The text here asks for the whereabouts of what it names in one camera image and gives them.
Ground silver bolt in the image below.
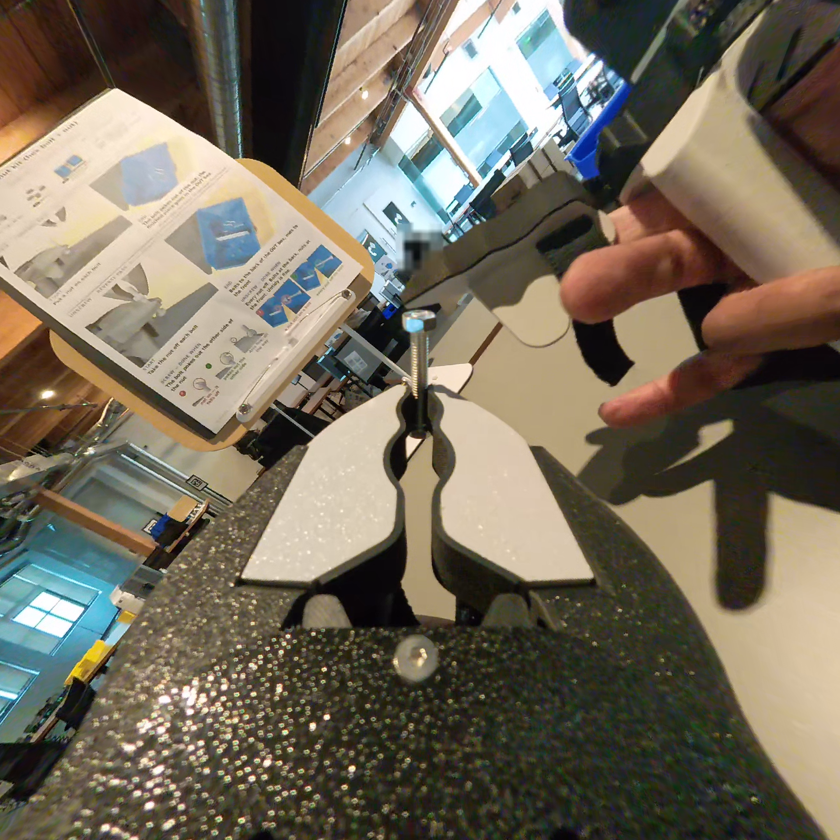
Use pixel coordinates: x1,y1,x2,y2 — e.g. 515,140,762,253
410,331,431,439

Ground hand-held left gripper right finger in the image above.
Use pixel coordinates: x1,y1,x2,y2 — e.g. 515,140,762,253
427,385,596,595

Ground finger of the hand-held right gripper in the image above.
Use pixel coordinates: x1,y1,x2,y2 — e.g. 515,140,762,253
458,205,618,349
445,172,599,265

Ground person's right hand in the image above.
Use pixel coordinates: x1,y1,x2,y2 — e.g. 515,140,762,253
561,190,840,427

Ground printed instruction sheet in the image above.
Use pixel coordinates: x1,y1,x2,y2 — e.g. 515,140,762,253
0,88,365,434

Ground large blue storage bin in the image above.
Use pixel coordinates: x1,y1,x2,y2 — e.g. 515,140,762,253
567,82,632,181

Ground white clip bar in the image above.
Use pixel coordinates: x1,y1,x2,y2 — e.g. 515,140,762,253
236,289,358,422

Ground white base board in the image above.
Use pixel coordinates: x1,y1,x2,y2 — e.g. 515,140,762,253
394,363,475,395

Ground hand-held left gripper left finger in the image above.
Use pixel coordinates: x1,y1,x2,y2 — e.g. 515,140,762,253
240,385,413,590

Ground silver ventilation duct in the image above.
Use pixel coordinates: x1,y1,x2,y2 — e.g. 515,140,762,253
197,0,244,158

